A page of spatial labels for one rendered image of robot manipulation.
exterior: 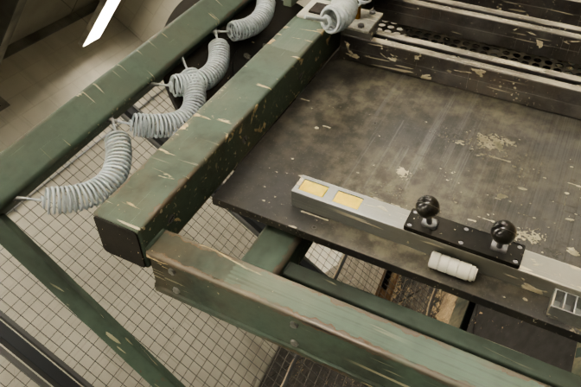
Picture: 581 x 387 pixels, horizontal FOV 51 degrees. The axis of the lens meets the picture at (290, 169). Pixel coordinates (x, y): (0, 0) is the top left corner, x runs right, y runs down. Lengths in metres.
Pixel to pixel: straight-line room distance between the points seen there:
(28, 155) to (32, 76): 5.67
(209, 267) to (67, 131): 0.69
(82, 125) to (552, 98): 1.11
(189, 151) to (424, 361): 0.56
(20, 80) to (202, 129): 5.96
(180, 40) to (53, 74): 5.49
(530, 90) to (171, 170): 0.81
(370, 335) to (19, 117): 6.07
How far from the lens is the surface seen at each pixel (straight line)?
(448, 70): 1.50
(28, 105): 6.92
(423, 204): 0.98
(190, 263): 1.04
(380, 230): 1.12
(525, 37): 1.68
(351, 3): 1.40
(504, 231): 0.97
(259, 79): 1.33
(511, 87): 1.48
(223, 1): 2.05
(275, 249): 1.15
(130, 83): 1.72
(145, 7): 8.05
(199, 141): 1.18
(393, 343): 0.94
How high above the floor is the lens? 1.82
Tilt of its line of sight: 6 degrees down
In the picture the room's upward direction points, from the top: 48 degrees counter-clockwise
